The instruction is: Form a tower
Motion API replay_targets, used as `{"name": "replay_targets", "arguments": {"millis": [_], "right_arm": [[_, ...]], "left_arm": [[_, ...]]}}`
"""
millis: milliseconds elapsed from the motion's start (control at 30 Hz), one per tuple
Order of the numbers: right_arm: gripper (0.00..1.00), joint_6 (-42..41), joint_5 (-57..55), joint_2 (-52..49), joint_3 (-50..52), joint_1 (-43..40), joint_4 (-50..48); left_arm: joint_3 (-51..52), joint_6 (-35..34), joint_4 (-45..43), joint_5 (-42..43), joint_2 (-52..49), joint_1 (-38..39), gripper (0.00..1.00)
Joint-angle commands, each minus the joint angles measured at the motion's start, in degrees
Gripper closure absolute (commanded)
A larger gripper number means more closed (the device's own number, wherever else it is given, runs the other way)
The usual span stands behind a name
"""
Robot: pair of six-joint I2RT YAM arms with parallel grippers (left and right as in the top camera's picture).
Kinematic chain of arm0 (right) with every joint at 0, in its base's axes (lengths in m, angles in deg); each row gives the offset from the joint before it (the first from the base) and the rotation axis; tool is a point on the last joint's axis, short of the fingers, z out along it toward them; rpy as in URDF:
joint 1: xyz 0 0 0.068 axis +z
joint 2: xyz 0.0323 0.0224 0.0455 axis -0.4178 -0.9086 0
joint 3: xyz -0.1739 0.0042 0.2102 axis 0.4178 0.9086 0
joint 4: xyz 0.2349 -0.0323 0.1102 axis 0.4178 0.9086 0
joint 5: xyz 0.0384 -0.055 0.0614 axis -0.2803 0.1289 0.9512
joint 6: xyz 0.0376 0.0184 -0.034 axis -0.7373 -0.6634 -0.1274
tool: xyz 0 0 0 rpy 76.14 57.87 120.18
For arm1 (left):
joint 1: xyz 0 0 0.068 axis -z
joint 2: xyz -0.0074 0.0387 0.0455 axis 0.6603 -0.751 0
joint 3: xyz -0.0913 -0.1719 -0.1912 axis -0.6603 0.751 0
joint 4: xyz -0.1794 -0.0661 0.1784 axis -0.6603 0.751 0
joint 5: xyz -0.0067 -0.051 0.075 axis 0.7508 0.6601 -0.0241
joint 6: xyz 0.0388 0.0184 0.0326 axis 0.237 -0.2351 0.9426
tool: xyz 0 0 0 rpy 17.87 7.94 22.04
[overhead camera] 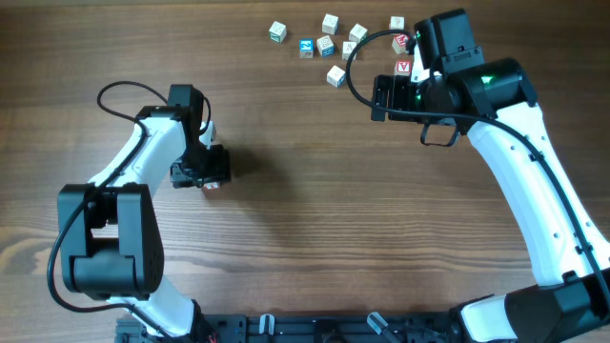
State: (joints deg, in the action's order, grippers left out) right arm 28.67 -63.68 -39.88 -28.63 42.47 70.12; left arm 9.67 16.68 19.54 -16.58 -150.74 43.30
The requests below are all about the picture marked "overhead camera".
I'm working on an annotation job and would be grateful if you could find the yellow sided picture block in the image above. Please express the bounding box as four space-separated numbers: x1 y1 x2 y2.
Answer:
203 182 221 190

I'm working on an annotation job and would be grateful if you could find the blue P letter block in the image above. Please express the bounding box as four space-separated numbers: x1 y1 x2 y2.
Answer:
326 66 346 88

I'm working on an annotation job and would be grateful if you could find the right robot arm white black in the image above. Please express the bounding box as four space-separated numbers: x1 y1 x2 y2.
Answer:
372 10 609 342

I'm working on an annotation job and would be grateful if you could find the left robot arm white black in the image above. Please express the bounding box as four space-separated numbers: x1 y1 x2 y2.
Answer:
47 85 231 342

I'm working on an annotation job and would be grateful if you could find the red V letter block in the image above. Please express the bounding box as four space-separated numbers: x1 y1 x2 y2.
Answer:
394 60 412 76

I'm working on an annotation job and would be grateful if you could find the red M letter block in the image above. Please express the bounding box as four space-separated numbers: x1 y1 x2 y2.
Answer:
392 33 410 54

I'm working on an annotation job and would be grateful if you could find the picture block centre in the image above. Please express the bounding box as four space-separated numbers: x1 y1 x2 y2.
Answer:
342 41 357 60

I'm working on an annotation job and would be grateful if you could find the plain block upper right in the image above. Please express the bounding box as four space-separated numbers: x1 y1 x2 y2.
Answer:
389 16 405 30

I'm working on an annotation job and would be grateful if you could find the plain block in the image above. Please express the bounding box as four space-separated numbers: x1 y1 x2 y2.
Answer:
322 13 339 35
389 16 405 30

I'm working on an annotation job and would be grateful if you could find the green sided block upper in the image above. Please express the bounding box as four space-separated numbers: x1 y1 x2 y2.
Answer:
349 23 368 43

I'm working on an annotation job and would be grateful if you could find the blue sided picture block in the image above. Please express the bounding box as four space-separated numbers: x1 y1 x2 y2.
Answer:
316 35 335 57

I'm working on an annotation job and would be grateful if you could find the plain top block upper middle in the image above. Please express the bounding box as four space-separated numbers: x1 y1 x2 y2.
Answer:
322 13 339 35

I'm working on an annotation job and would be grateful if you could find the blue H letter block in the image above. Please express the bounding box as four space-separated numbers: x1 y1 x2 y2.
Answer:
299 38 315 59

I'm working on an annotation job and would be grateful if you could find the green letter block far left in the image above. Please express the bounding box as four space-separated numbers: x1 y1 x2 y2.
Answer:
269 21 288 44

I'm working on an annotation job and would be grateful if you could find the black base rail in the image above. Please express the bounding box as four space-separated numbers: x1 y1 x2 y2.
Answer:
113 312 466 343

